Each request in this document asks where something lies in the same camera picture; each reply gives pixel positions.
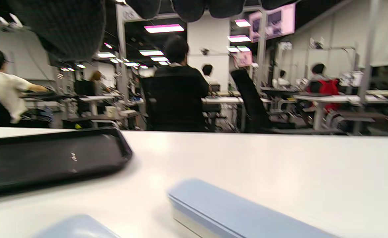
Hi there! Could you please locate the row of ceiling lights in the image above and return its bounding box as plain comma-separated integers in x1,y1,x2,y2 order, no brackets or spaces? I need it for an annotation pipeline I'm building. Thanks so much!
60,18,252,72

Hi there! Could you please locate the black mesh office chair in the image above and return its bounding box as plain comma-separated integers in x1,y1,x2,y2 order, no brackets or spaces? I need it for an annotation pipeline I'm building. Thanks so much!
141,74,212,133
230,69,346,135

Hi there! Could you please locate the hanging monitor screen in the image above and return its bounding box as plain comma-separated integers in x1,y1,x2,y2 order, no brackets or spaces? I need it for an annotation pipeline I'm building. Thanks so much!
249,3,296,43

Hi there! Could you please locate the person's right hand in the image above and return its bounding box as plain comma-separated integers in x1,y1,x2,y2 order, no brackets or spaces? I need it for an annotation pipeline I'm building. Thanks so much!
7,0,300,63

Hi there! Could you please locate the blue lidded lunch box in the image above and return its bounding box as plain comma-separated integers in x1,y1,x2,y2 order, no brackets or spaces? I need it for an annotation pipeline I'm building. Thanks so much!
32,214,121,238
167,178,341,238

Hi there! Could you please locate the black plastic tray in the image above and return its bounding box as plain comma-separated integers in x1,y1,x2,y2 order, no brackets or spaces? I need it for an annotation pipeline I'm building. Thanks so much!
0,127,133,195

